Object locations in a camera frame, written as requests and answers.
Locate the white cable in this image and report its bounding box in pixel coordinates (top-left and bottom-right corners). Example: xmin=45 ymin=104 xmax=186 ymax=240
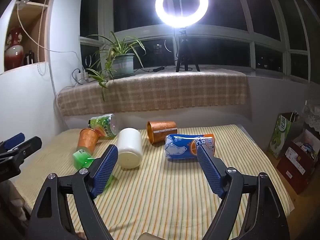
xmin=17 ymin=0 xmax=84 ymax=77

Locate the ring light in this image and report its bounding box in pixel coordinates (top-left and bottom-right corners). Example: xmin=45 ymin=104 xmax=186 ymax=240
xmin=155 ymin=0 xmax=216 ymax=29

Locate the white cup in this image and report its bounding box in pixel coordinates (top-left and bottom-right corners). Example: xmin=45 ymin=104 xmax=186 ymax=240
xmin=117 ymin=128 xmax=143 ymax=169

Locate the white power strip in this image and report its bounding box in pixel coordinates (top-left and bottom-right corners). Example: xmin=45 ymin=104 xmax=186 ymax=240
xmin=74 ymin=69 xmax=90 ymax=83

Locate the copper metal cup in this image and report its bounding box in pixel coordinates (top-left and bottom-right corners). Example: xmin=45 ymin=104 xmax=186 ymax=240
xmin=146 ymin=121 xmax=178 ymax=144

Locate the black bottle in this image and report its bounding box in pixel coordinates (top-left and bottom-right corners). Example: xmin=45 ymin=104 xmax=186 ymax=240
xmin=24 ymin=50 xmax=34 ymax=66

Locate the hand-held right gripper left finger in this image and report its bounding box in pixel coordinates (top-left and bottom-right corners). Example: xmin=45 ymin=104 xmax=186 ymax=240
xmin=27 ymin=144 xmax=119 ymax=240

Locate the wooden shelf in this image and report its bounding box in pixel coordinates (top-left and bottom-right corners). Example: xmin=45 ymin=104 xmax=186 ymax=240
xmin=0 ymin=1 xmax=50 ymax=75

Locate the striped bed sheet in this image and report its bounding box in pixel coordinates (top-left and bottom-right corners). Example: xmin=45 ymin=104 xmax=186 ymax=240
xmin=14 ymin=124 xmax=295 ymax=240

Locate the black cable with switch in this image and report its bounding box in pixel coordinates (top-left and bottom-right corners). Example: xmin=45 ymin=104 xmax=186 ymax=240
xmin=134 ymin=66 xmax=177 ymax=73

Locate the green label clear bottle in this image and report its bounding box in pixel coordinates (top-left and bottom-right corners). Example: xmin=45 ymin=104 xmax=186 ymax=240
xmin=88 ymin=114 xmax=118 ymax=138

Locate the plaid blanket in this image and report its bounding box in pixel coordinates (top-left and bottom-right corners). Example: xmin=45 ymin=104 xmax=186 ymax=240
xmin=57 ymin=71 xmax=248 ymax=117

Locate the red vase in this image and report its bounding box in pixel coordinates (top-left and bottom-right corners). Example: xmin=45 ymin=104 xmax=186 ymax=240
xmin=4 ymin=27 xmax=25 ymax=70

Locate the green paper bag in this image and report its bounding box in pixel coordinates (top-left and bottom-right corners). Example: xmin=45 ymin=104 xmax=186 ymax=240
xmin=268 ymin=112 xmax=300 ymax=159

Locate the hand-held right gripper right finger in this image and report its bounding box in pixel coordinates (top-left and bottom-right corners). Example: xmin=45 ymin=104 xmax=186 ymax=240
xmin=196 ymin=145 xmax=292 ymax=240

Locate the white window frame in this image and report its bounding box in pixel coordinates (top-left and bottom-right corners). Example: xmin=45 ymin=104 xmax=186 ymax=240
xmin=80 ymin=0 xmax=320 ymax=83

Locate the potted spider plant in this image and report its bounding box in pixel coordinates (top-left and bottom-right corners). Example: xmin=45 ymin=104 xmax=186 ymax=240
xmin=77 ymin=31 xmax=147 ymax=102

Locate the black tripod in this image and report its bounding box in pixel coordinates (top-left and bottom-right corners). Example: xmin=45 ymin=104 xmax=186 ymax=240
xmin=175 ymin=29 xmax=200 ymax=73

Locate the red cardboard box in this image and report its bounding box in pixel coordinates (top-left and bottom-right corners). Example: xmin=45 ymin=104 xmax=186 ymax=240
xmin=276 ymin=140 xmax=317 ymax=195

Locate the green cup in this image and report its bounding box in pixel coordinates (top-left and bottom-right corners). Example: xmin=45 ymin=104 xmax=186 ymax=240
xmin=72 ymin=150 xmax=116 ymax=187

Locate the white lace cloth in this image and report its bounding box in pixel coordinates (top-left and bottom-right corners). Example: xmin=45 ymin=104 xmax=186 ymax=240
xmin=301 ymin=99 xmax=320 ymax=131

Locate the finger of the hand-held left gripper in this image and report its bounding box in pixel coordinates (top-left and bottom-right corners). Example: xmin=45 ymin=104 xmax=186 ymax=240
xmin=0 ymin=132 xmax=26 ymax=155
xmin=0 ymin=136 xmax=42 ymax=167

